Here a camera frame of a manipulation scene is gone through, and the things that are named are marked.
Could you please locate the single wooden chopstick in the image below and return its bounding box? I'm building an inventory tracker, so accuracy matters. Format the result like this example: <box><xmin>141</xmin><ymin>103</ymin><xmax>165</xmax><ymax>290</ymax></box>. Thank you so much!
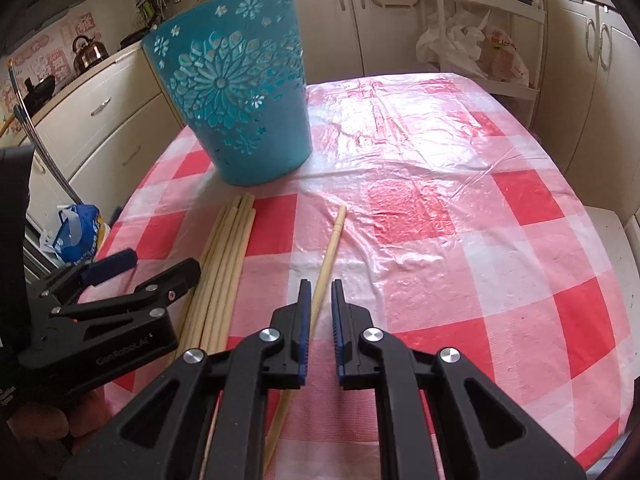
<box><xmin>262</xmin><ymin>205</ymin><xmax>347</xmax><ymax>472</ymax></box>

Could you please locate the person left hand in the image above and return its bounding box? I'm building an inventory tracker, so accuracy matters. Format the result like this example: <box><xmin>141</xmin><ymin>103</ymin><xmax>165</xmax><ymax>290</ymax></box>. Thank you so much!
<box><xmin>8</xmin><ymin>387</ymin><xmax>111</xmax><ymax>456</ymax></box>

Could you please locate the blue plastic bag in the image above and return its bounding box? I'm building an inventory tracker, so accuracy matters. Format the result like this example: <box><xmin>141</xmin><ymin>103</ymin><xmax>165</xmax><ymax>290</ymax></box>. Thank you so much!
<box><xmin>51</xmin><ymin>204</ymin><xmax>104</xmax><ymax>264</ymax></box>

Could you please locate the red white checkered tablecloth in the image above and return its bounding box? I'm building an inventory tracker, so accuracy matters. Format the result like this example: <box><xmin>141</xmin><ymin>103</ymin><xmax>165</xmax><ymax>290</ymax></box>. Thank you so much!
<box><xmin>82</xmin><ymin>74</ymin><xmax>635</xmax><ymax>479</ymax></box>

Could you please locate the mop metal pole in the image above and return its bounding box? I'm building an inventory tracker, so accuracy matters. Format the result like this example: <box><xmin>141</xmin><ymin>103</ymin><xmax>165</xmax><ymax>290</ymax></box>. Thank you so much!
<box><xmin>6</xmin><ymin>58</ymin><xmax>82</xmax><ymax>204</ymax></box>

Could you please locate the black wok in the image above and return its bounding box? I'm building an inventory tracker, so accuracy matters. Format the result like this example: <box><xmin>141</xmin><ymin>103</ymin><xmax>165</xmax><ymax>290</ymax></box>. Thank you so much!
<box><xmin>23</xmin><ymin>75</ymin><xmax>55</xmax><ymax>116</ymax></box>

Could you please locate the metal kettle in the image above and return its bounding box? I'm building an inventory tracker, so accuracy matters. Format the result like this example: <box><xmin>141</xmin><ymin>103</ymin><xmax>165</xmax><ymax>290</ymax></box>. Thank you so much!
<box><xmin>72</xmin><ymin>35</ymin><xmax>108</xmax><ymax>75</ymax></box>

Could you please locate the teal perforated plastic basket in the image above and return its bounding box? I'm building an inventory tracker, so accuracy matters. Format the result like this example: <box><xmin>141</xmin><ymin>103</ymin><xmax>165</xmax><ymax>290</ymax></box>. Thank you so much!
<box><xmin>142</xmin><ymin>0</ymin><xmax>312</xmax><ymax>186</ymax></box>

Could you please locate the white rolling cart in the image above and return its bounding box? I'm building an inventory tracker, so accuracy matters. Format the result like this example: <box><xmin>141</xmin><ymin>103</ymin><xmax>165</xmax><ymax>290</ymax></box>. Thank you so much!
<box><xmin>416</xmin><ymin>0</ymin><xmax>546</xmax><ymax>127</ymax></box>

